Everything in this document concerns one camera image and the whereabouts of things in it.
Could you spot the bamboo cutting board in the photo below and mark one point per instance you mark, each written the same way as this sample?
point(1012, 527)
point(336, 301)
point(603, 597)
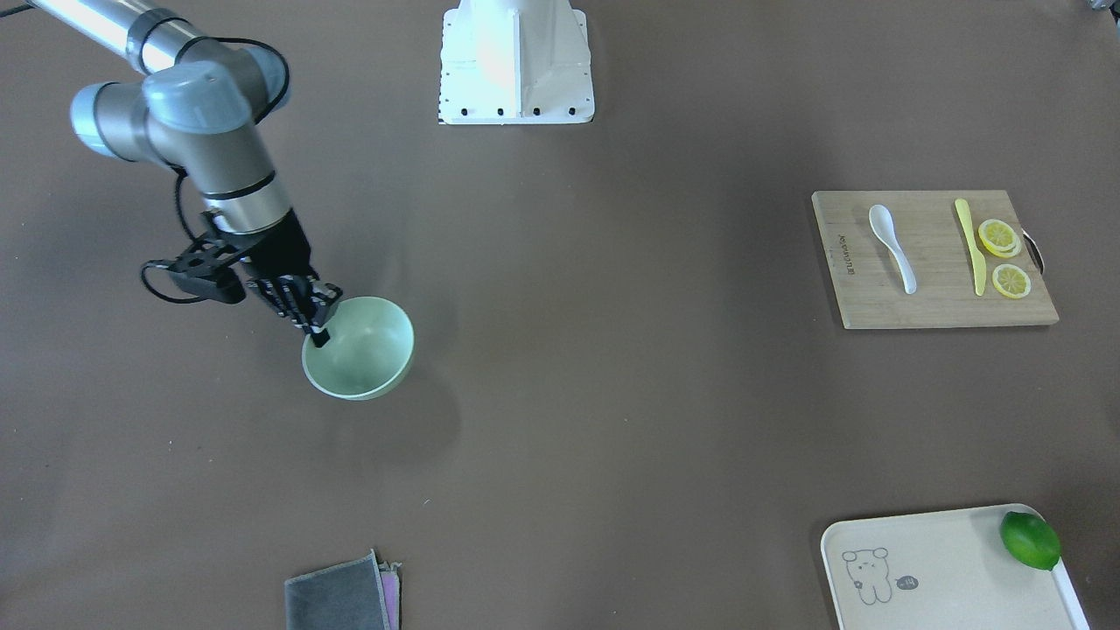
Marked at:
point(869, 290)

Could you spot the white ceramic spoon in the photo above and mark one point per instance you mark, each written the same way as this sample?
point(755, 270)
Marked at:
point(883, 227)

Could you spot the green lime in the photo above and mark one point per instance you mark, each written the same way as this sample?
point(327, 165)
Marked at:
point(1030, 540)

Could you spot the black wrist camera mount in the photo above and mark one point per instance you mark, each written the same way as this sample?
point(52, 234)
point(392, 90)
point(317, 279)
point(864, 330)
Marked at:
point(204, 270)

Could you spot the cream rabbit tray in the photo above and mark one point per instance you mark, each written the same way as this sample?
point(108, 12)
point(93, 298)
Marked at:
point(942, 570)

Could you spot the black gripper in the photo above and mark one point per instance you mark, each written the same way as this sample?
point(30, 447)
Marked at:
point(286, 252)

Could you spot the grey folded cloth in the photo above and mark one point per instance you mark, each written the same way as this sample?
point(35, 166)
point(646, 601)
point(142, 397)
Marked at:
point(362, 594)

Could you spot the light green bowl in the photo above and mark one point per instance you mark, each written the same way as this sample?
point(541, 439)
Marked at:
point(370, 351)

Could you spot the yellow plastic knife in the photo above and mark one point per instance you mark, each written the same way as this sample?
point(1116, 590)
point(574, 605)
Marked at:
point(976, 257)

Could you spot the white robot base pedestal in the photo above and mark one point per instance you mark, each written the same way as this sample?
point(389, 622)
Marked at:
point(515, 63)

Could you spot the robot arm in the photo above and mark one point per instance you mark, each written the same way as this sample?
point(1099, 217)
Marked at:
point(195, 113)

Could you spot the lemon slice near handle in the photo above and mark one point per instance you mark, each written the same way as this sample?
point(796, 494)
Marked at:
point(1011, 281)

